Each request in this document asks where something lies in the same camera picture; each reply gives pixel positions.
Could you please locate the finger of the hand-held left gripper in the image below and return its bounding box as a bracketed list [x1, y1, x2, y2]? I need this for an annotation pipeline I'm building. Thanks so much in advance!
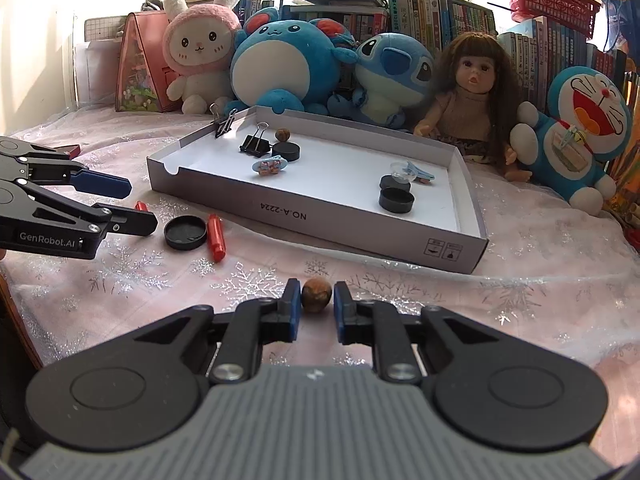
[0, 179, 159, 238]
[0, 136, 133, 200]

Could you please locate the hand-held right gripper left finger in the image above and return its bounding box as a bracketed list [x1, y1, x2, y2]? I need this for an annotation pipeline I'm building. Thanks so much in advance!
[127, 277, 303, 383]

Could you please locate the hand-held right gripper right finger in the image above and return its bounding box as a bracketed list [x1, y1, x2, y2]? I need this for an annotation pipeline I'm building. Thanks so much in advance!
[332, 281, 506, 383]

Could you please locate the black binder clip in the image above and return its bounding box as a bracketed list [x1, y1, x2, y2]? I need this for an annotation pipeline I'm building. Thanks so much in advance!
[209, 102, 237, 139]
[238, 122, 273, 157]

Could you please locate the white cardboard box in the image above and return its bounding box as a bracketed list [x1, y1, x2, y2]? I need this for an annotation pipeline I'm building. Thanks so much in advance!
[146, 105, 490, 276]

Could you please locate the plain blue hair clip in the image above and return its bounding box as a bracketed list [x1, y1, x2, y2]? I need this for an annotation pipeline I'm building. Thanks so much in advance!
[402, 160, 437, 183]

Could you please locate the red marker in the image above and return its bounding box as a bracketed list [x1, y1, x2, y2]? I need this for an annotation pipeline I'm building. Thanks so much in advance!
[206, 213, 227, 264]

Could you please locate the pink house shaped box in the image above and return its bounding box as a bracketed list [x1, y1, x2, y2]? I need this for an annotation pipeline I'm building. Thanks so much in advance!
[114, 11, 183, 112]

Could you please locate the blue hair clip with bears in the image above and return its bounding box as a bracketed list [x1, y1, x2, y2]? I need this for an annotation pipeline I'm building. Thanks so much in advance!
[250, 156, 290, 177]

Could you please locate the grid patterned board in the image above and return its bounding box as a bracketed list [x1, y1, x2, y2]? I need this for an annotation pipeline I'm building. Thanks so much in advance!
[84, 16, 124, 42]

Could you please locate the pink bunny plush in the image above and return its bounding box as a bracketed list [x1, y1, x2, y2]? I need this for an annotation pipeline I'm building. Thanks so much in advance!
[162, 0, 243, 115]

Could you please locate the blue round mouse plush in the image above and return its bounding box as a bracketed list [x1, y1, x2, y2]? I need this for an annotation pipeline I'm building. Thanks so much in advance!
[223, 6, 358, 117]

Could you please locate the blue alien plush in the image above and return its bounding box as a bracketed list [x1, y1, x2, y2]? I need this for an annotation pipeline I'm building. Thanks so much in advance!
[327, 32, 436, 128]

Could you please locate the long haired doll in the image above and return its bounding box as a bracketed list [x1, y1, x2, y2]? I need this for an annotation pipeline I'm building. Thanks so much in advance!
[414, 31, 533, 184]

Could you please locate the low row of upright books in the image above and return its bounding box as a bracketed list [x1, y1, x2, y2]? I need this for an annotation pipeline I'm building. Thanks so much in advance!
[239, 0, 391, 45]

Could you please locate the grey lying book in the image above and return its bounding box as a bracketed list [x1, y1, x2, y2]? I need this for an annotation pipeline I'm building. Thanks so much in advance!
[281, 0, 391, 11]

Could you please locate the blue robot cat plush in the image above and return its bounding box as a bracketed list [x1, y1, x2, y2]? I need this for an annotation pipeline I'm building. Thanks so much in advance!
[510, 66, 633, 215]

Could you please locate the tall row of upright books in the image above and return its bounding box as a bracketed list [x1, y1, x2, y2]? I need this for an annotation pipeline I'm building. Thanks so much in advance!
[390, 0, 498, 53]

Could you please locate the shiny colourful bag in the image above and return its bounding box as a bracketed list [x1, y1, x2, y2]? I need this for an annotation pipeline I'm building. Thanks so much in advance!
[615, 57, 640, 221]

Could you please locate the blue row of upright books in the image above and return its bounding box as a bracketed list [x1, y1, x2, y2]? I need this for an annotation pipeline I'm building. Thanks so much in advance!
[497, 15, 631, 106]

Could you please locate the blue hanging bag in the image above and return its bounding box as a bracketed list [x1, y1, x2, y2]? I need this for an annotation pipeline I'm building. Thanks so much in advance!
[597, 0, 640, 56]

